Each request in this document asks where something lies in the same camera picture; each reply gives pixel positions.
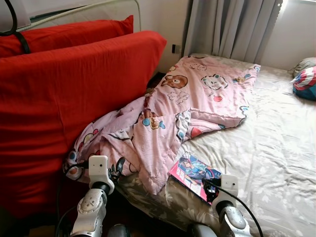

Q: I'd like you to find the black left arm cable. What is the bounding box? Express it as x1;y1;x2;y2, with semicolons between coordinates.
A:
54;158;92;237

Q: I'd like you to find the flag print bolster pillow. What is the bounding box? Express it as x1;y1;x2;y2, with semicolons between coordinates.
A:
291;66;316;102

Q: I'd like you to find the silver robot leg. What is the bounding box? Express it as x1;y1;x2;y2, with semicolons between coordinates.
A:
106;224;131;237
190;223;218;237

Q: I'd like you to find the colourful anime magazine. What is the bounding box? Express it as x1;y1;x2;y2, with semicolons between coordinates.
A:
168;153;223;204

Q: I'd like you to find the silver robot left leg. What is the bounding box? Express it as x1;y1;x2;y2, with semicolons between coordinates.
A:
106;224;131;237

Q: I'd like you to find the beige floral bedspread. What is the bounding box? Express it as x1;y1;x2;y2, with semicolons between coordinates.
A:
116;53;316;237

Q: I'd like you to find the silver robot right leg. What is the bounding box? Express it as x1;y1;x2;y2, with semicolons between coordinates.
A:
190;223;218;237

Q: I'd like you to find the large red covered mattress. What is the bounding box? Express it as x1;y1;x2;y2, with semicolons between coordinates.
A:
0;31;167;218

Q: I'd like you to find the white bag with black straps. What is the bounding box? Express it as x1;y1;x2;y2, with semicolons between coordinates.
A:
0;0;31;55

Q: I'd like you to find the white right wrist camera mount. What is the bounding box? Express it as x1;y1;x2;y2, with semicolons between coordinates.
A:
220;174;239;198

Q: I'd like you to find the pink cartoon print blanket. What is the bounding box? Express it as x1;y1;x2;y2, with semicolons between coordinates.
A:
63;55;261;196

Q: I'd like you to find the grey pleated curtain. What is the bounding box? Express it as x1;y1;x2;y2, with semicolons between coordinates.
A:
184;0;283;62

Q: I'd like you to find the flat red cushion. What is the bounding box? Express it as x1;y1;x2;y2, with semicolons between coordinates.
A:
0;15;135;59

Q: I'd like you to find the beige floral pillow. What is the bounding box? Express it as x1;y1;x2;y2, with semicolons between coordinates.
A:
289;57;316;75

